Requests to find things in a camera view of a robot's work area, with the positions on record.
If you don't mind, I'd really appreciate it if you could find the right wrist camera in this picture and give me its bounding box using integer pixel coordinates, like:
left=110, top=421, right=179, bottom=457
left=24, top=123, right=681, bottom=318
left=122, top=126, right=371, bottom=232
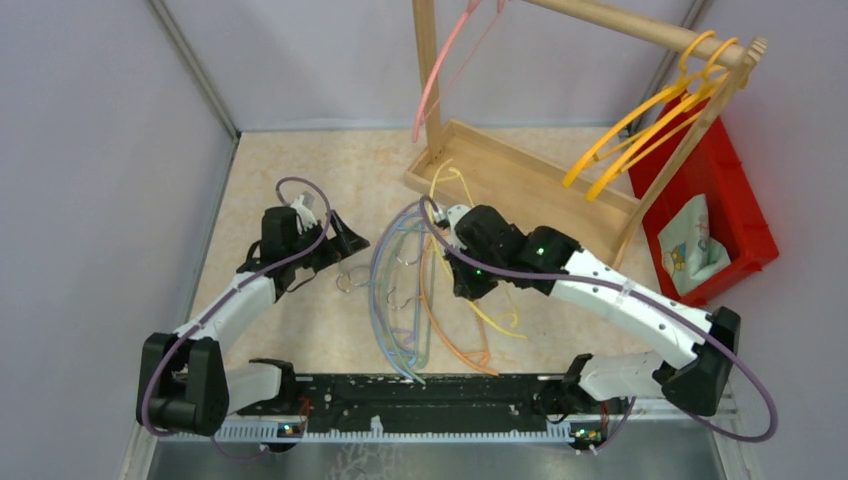
left=433, top=204, right=471, bottom=230

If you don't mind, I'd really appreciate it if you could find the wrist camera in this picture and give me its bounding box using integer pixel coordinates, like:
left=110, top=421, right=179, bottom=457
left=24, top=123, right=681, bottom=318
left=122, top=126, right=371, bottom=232
left=290, top=191, right=319, bottom=233
left=433, top=204, right=471, bottom=230

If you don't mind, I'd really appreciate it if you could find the red plastic bin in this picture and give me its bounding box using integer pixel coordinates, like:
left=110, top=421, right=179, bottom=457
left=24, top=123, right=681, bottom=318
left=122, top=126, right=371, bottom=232
left=642, top=119, right=779, bottom=307

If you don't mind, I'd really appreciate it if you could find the blue hanger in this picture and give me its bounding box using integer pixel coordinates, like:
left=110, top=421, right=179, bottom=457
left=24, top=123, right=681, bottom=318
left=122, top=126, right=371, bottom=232
left=367, top=205, right=425, bottom=387

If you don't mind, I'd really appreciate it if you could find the pink hanger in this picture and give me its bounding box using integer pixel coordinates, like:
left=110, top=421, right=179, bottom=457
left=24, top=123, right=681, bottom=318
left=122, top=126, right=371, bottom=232
left=411, top=0, right=508, bottom=143

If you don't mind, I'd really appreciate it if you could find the light yellow hanger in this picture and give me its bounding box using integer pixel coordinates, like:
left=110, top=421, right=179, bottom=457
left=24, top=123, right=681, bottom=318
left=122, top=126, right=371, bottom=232
left=428, top=158, right=528, bottom=340

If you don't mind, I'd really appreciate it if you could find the green hanger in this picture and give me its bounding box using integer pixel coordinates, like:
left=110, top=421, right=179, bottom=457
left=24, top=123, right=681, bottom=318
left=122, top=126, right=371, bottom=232
left=381, top=214, right=433, bottom=378

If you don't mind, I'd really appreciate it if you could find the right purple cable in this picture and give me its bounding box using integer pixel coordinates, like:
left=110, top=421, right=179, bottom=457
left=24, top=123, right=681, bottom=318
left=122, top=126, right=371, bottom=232
left=418, top=195, right=779, bottom=454

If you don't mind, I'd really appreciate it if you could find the orange hanger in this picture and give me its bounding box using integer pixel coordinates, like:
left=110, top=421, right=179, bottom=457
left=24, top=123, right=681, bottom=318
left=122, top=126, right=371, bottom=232
left=418, top=267, right=500, bottom=377

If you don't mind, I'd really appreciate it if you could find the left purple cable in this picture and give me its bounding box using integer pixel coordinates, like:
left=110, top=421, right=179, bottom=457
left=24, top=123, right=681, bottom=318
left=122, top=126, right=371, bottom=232
left=140, top=176, right=333, bottom=462

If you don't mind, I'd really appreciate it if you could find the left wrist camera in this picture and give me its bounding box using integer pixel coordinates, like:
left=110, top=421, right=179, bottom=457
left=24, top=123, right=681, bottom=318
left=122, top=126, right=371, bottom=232
left=290, top=191, right=319, bottom=233

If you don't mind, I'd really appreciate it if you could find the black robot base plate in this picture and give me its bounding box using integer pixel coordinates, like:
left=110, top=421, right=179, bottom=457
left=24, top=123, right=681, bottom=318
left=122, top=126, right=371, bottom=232
left=236, top=372, right=631, bottom=436

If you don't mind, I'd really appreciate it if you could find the purple cable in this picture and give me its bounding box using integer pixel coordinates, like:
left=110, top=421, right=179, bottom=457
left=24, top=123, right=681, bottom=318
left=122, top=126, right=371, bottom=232
left=418, top=195, right=779, bottom=454
left=140, top=176, right=333, bottom=462

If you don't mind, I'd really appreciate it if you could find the wooden hanger rack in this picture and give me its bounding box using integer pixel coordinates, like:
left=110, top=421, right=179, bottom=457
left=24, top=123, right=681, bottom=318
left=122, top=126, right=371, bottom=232
left=404, top=1, right=768, bottom=267

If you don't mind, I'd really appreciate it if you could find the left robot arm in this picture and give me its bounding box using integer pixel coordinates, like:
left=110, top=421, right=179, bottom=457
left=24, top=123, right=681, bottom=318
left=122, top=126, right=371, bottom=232
left=136, top=205, right=370, bottom=437

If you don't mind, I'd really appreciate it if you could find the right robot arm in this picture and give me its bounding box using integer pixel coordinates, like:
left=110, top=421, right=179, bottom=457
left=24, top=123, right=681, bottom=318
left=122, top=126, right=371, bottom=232
left=446, top=205, right=741, bottom=417

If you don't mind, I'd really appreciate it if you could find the printed cloth in bin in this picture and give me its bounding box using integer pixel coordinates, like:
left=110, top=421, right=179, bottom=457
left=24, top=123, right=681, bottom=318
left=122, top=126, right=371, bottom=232
left=657, top=194, right=731, bottom=296

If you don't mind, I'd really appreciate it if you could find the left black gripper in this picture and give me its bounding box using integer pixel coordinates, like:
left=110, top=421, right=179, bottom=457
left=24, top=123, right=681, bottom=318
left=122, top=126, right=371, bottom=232
left=287, top=209, right=369, bottom=272

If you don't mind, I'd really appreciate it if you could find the purple hanger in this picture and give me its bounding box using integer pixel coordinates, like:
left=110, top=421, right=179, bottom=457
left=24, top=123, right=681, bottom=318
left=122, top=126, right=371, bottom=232
left=366, top=197, right=432, bottom=379

